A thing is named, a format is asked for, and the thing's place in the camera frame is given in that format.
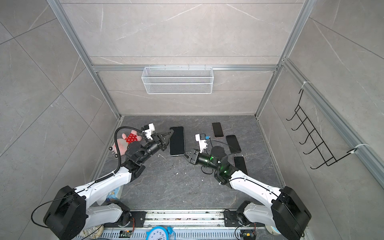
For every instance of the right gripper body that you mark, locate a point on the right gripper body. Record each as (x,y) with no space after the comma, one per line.
(196,157)

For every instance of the pink pig plush toy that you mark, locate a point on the pink pig plush toy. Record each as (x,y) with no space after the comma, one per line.
(124,142)

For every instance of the crumpled patterned cloth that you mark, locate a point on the crumpled patterned cloth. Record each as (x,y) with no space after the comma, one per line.
(92,233)

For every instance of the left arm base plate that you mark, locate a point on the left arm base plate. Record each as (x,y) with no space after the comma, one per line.
(135,219)

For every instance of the black wire hook rack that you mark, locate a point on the black wire hook rack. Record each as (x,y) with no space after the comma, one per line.
(314,136)

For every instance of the cream alarm clock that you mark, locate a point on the cream alarm clock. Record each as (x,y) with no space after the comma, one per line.
(273,231)

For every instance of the long black phone right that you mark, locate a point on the long black phone right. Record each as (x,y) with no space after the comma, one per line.
(240,164)

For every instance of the aluminium mounting rail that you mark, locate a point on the aluminium mounting rail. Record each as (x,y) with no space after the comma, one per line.
(186,219)

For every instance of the blue alarm clock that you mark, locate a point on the blue alarm clock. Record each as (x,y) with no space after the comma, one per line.
(160,233)

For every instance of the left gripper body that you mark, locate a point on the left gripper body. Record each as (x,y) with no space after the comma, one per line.
(159,145)

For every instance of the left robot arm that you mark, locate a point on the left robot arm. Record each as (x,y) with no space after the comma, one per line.
(76,209)

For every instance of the phone with pink edge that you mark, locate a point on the phone with pink edge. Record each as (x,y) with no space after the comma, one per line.
(217,129)

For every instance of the wet wipes pack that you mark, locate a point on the wet wipes pack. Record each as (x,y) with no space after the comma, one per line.
(115,195)

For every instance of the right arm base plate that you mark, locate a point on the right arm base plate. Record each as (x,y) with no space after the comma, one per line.
(237,219)

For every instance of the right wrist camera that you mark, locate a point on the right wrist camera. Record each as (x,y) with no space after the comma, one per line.
(202,140)

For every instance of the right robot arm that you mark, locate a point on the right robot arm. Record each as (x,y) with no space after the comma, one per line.
(279,208)

